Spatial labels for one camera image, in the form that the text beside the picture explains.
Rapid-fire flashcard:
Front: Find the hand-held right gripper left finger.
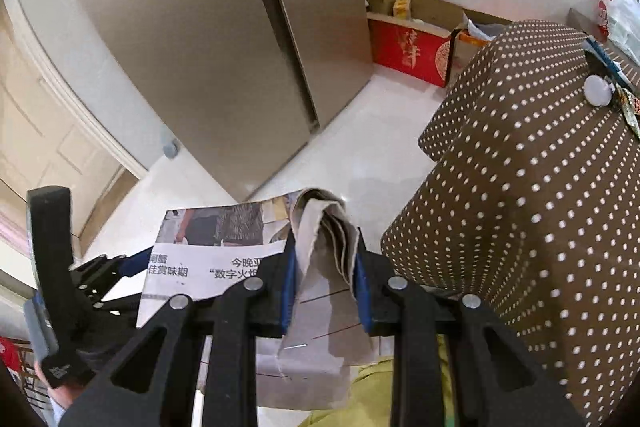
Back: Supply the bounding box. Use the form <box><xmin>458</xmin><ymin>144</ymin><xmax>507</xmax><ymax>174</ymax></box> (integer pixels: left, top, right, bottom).
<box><xmin>60</xmin><ymin>239</ymin><xmax>301</xmax><ymax>427</ymax></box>

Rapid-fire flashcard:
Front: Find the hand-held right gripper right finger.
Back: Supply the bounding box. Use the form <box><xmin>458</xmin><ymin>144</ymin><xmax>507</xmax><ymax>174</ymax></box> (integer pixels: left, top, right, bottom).
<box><xmin>352</xmin><ymin>232</ymin><xmax>586</xmax><ymax>427</ymax></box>

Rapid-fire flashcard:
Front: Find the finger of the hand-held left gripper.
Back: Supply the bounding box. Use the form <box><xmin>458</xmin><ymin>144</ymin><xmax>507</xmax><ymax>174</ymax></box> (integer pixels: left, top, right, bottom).
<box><xmin>92</xmin><ymin>291</ymin><xmax>145</xmax><ymax>326</ymax></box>
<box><xmin>72</xmin><ymin>247</ymin><xmax>153</xmax><ymax>290</ymax></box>

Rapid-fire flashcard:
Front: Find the newspaper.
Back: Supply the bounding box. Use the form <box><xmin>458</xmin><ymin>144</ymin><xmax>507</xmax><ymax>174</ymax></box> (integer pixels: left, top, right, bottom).
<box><xmin>136</xmin><ymin>189</ymin><xmax>386</xmax><ymax>410</ymax></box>

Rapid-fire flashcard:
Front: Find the person's left hand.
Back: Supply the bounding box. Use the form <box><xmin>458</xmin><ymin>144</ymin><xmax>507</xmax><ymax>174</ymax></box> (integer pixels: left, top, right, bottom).
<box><xmin>34</xmin><ymin>358</ymin><xmax>85</xmax><ymax>409</ymax></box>

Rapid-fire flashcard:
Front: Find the person's yellow-green trouser leg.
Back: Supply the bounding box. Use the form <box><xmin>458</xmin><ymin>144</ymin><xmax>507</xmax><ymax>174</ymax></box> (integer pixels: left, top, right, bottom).
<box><xmin>305</xmin><ymin>334</ymin><xmax>458</xmax><ymax>427</ymax></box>

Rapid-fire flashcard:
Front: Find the white panel door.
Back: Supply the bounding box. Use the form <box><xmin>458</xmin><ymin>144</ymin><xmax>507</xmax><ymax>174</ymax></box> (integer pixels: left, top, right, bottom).
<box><xmin>0</xmin><ymin>0</ymin><xmax>126</xmax><ymax>253</ymax></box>

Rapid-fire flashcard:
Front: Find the brown polka dot tablecloth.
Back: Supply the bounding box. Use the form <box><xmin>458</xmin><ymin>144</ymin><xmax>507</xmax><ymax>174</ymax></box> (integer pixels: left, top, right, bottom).
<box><xmin>380</xmin><ymin>19</ymin><xmax>640</xmax><ymax>427</ymax></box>

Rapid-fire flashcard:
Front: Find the beige double-door refrigerator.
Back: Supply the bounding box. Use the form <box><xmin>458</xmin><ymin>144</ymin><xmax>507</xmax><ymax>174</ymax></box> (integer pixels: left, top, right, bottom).
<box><xmin>50</xmin><ymin>0</ymin><xmax>373</xmax><ymax>202</ymax></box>

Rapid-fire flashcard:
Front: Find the red gift box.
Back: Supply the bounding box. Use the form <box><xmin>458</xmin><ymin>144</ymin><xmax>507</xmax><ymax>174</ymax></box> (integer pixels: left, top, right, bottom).
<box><xmin>367</xmin><ymin>12</ymin><xmax>453</xmax><ymax>88</ymax></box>

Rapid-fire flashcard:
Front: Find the printed brown carton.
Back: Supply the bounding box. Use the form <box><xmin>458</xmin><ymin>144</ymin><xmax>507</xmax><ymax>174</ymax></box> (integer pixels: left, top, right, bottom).
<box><xmin>447</xmin><ymin>24</ymin><xmax>497</xmax><ymax>88</ymax></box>

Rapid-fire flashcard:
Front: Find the flat brown cardboard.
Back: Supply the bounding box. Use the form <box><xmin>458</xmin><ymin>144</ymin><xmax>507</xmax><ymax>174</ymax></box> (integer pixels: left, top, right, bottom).
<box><xmin>410</xmin><ymin>0</ymin><xmax>467</xmax><ymax>32</ymax></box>

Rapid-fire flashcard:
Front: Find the white round lid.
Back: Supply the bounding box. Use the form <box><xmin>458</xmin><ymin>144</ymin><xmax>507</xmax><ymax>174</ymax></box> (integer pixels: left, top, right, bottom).
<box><xmin>584</xmin><ymin>74</ymin><xmax>615</xmax><ymax>106</ymax></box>

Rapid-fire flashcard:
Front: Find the blue printed wrapper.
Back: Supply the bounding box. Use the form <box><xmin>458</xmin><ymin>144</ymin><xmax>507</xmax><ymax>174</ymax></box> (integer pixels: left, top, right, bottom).
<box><xmin>585</xmin><ymin>38</ymin><xmax>622</xmax><ymax>78</ymax></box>

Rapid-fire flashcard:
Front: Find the white plastic shopping bag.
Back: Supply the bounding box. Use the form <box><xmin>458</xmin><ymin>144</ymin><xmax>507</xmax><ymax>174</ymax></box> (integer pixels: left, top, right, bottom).
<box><xmin>595</xmin><ymin>0</ymin><xmax>640</xmax><ymax>62</ymax></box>

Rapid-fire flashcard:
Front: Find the white door frame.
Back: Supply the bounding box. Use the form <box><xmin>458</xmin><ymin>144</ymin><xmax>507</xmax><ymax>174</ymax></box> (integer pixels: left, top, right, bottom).
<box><xmin>2</xmin><ymin>0</ymin><xmax>166</xmax><ymax>180</ymax></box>

